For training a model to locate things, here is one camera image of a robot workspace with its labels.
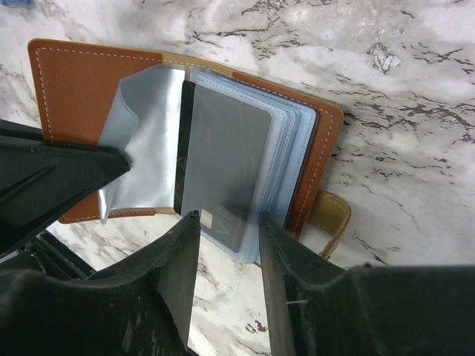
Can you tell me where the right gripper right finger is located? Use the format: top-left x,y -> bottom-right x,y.
259,213 -> 474,355

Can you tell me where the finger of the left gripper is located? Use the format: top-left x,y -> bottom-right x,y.
1,120 -> 130,255

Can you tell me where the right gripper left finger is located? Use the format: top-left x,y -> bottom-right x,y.
1,211 -> 200,355

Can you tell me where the brown leather card holder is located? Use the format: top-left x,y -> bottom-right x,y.
27,38 -> 353,266

